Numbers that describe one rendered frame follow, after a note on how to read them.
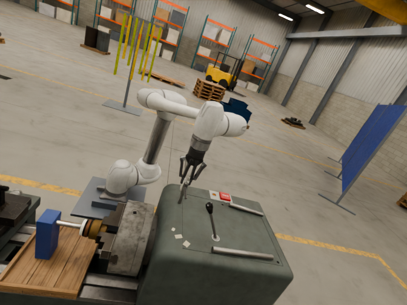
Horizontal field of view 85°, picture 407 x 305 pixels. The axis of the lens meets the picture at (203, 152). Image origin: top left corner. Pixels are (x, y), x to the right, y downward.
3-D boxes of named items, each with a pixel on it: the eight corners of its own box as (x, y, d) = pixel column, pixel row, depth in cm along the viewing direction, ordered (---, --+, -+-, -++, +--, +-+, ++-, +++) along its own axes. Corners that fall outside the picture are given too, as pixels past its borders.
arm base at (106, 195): (100, 182, 170) (101, 176, 167) (129, 188, 175) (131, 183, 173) (92, 197, 154) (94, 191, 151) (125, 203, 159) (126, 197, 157)
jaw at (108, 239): (125, 234, 99) (119, 254, 88) (122, 243, 100) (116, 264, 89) (99, 230, 97) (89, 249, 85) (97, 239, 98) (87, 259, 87)
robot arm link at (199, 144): (192, 129, 100) (188, 141, 102) (193, 137, 92) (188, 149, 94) (211, 135, 102) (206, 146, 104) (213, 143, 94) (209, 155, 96)
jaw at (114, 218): (127, 227, 106) (134, 202, 109) (126, 228, 101) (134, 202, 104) (103, 222, 103) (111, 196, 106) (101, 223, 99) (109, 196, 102)
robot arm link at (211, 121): (200, 141, 90) (223, 141, 99) (214, 105, 84) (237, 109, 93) (186, 129, 97) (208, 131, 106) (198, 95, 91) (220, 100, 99)
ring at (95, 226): (111, 216, 103) (90, 212, 101) (105, 232, 95) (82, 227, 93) (108, 230, 107) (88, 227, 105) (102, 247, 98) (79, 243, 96)
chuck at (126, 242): (138, 230, 125) (151, 190, 110) (123, 289, 98) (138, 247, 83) (122, 227, 123) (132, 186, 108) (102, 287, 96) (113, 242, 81)
